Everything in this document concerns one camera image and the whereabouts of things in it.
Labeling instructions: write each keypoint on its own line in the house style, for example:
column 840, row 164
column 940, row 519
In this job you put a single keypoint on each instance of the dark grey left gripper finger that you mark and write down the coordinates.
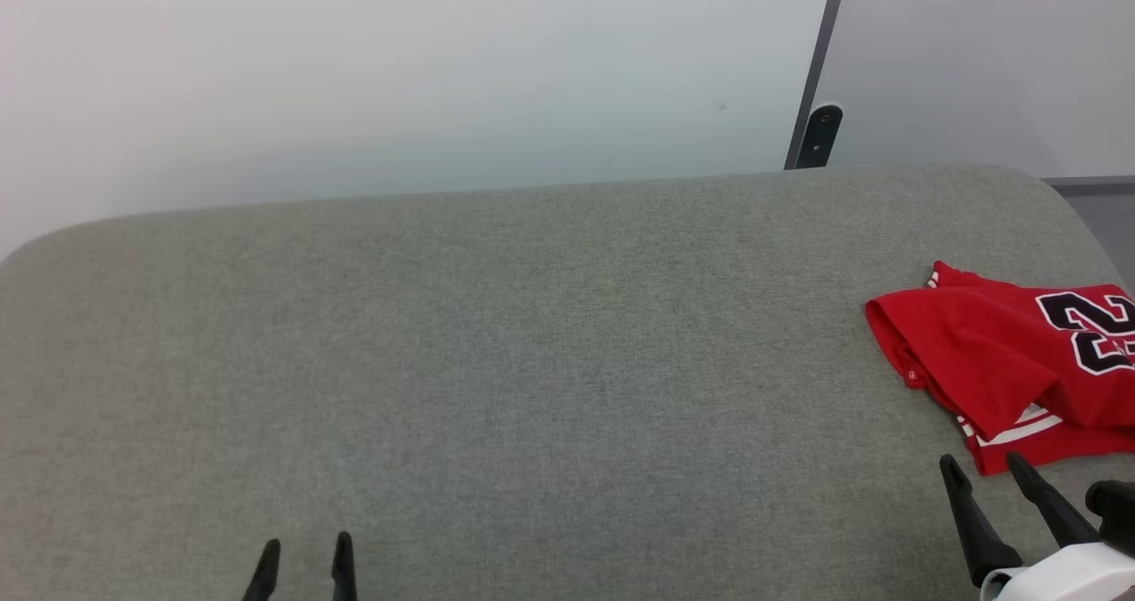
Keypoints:
column 344, row 570
column 264, row 574

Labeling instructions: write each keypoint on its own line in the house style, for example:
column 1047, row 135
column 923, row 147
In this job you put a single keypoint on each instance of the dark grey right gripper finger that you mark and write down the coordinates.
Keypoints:
column 975, row 521
column 1051, row 503

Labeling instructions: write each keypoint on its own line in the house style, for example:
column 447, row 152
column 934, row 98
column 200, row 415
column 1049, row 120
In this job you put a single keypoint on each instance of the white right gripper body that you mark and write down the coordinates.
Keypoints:
column 1073, row 576

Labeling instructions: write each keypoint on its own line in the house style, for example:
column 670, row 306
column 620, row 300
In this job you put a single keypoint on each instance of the red and white jersey garment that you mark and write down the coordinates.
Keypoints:
column 975, row 344

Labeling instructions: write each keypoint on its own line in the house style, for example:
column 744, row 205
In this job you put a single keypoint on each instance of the grey fabric sofa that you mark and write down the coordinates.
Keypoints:
column 532, row 362

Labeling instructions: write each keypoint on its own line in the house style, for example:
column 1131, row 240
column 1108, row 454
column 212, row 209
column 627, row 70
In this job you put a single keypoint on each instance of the grey baseboard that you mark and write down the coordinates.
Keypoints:
column 1095, row 184

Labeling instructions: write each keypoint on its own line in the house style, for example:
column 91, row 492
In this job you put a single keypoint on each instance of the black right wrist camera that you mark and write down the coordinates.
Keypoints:
column 1115, row 508

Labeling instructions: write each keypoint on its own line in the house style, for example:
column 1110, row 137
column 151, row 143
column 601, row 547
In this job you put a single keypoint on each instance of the black wall bracket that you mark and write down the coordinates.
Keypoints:
column 818, row 136

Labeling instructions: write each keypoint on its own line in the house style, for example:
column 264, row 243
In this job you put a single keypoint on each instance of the grey wall post strip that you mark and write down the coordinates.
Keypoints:
column 820, row 42

